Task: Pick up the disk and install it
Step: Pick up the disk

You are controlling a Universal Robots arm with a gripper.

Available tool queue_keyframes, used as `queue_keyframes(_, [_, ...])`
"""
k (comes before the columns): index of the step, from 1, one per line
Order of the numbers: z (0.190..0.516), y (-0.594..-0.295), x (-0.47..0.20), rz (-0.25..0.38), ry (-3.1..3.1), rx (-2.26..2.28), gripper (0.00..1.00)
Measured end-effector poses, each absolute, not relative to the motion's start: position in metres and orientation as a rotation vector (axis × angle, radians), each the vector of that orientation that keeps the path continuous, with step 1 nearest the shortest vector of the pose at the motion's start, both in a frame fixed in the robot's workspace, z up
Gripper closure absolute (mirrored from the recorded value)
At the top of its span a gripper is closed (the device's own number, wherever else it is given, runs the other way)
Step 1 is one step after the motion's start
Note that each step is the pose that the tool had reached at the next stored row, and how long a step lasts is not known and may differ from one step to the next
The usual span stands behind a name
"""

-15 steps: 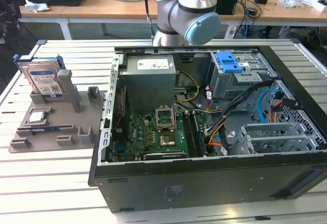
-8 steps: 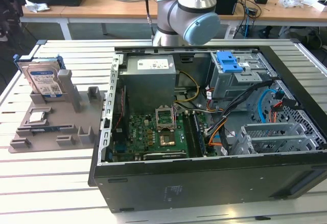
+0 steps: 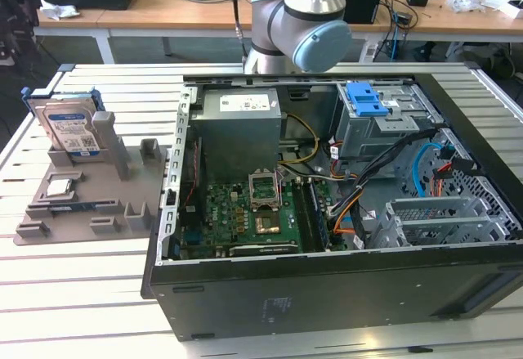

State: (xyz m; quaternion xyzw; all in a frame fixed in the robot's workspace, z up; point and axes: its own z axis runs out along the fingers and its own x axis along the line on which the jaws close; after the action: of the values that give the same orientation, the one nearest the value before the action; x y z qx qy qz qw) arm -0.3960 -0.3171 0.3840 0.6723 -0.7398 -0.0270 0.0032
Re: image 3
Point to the hard disk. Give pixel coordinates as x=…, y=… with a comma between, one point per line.
x=69, y=126

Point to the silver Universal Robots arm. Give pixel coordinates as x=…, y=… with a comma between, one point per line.
x=310, y=3

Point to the metal disk bay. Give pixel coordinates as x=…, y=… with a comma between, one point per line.
x=445, y=207

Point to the grey Dell power supply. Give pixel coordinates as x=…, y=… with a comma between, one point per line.
x=237, y=138

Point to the green motherboard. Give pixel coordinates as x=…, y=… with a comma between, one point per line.
x=220, y=212

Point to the black RAM slot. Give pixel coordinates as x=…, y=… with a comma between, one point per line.
x=308, y=216
x=300, y=216

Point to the blue installed RAM stick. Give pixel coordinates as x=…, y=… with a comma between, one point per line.
x=318, y=216

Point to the black graphics card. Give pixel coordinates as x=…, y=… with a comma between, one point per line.
x=265, y=249

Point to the metal optical drive cage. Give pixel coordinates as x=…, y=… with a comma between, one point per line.
x=367, y=138

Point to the blue plastic drive latch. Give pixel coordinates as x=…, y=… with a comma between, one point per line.
x=363, y=101

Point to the black open PC case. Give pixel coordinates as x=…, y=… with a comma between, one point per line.
x=327, y=306

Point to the grey plastic parts rack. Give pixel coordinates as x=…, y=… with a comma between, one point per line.
x=106, y=195

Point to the wooden desk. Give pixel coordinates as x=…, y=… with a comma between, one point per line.
x=163, y=11

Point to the dark RAM stick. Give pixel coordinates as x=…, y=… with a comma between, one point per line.
x=69, y=207

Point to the silver CPU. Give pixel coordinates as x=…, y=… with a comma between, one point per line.
x=59, y=188

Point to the crumpled white paper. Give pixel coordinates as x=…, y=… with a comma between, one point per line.
x=61, y=10

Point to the white cardboard box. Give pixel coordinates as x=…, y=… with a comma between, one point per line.
x=512, y=9

